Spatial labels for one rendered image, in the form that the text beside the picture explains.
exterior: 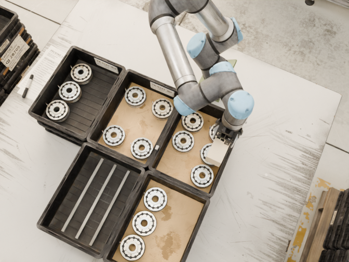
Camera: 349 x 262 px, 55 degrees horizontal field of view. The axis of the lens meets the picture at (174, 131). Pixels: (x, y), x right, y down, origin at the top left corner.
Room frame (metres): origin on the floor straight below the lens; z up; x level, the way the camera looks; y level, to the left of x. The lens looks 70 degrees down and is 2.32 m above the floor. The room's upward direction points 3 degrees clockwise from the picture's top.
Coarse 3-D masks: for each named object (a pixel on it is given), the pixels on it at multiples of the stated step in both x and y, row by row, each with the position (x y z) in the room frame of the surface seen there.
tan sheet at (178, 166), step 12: (180, 120) 0.59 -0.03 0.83; (204, 120) 0.60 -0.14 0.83; (216, 120) 0.60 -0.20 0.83; (204, 132) 0.54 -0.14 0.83; (168, 144) 0.47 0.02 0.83; (204, 144) 0.48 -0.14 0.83; (168, 156) 0.41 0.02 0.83; (180, 156) 0.41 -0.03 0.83; (192, 156) 0.41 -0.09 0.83; (156, 168) 0.35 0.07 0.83; (168, 168) 0.35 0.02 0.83; (180, 168) 0.35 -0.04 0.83; (192, 168) 0.36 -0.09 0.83; (216, 168) 0.36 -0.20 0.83
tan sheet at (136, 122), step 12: (132, 84) 0.77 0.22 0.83; (156, 96) 0.71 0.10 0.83; (120, 108) 0.63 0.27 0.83; (132, 108) 0.64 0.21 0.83; (144, 108) 0.64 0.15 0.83; (120, 120) 0.57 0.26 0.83; (132, 120) 0.58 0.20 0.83; (144, 120) 0.58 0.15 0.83; (156, 120) 0.58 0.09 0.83; (132, 132) 0.52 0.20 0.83; (144, 132) 0.52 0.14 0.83; (156, 132) 0.52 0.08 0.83; (132, 156) 0.40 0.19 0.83
